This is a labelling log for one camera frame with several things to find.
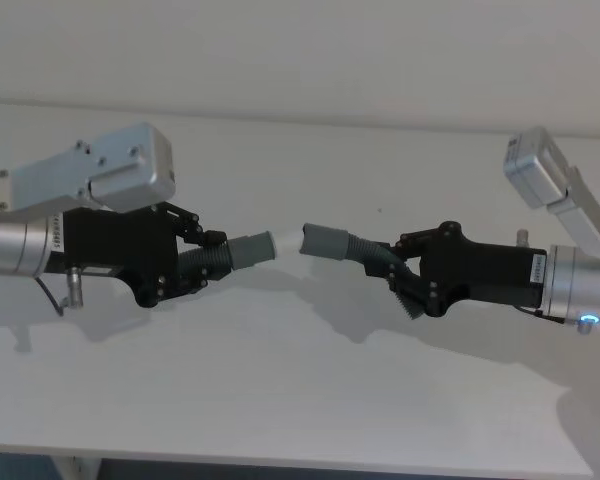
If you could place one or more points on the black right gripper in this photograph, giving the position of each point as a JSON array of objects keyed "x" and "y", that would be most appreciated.
[{"x": 485, "y": 272}]

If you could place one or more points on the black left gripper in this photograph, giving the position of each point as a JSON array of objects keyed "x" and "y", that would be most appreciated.
[{"x": 115, "y": 240}]

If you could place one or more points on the white plastic tube connector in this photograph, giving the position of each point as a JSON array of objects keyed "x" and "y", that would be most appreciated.
[{"x": 289, "y": 242}]

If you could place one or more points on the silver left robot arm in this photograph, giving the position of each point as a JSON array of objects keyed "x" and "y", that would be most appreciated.
[{"x": 45, "y": 180}]

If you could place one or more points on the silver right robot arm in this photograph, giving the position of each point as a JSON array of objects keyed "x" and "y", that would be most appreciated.
[{"x": 575, "y": 280}]

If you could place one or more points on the white table frame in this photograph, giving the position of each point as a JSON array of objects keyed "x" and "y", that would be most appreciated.
[{"x": 82, "y": 467}]

